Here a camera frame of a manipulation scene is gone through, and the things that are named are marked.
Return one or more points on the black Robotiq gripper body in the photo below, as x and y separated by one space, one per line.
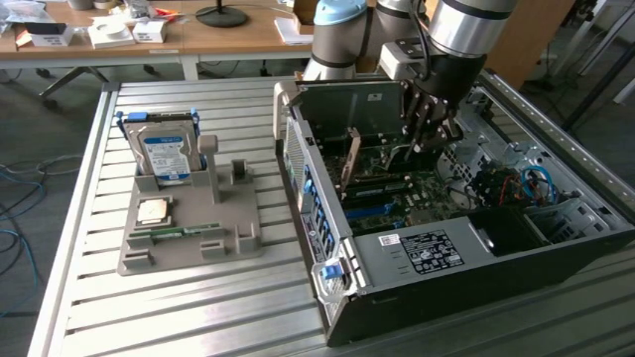
457 74

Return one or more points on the green graphics card black fan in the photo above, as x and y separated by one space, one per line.
373 163

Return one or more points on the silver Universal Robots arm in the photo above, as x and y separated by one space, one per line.
338 37

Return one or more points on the perforated metal drive cage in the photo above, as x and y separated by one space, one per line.
477 148

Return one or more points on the green motherboard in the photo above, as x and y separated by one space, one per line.
432 193

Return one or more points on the tall wooden cabinet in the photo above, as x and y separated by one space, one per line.
536 37

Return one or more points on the installed black RAM stick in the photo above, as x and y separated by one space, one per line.
377 189

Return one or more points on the blue expansion slot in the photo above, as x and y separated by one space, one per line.
370 212

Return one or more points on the grey power supply unit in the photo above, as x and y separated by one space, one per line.
428 249

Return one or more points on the metal disk bay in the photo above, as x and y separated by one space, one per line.
566 219

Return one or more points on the white paper stack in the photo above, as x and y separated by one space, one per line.
293 31

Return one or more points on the brown cardboard box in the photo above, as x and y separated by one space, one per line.
304 13

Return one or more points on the open black PC case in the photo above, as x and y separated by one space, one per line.
497 282

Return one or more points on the blue case latch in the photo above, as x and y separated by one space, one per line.
332 270

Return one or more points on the black round lamp base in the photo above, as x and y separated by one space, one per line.
221 16

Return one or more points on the grey plastic parts rack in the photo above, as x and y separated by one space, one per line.
198 212

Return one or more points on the hard disk with blue rails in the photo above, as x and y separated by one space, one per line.
163 156

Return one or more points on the green RAM stick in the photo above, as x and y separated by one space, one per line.
174 231

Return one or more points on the small white carton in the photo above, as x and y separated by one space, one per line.
149 33

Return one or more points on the square CPU chip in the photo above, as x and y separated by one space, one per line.
153 212

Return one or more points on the white box with tape roll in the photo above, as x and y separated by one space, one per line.
111 35

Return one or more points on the beige tape roll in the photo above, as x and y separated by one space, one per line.
106 3

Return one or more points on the grey cup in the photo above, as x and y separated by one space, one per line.
81 3

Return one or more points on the white box black lid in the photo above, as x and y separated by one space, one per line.
50 35

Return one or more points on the clear plastic bags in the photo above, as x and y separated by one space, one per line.
25 11

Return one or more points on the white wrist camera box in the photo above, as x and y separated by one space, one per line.
397 63

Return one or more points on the white wall socket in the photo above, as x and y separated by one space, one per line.
549 56

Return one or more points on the dark metal post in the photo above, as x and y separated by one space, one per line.
602 74

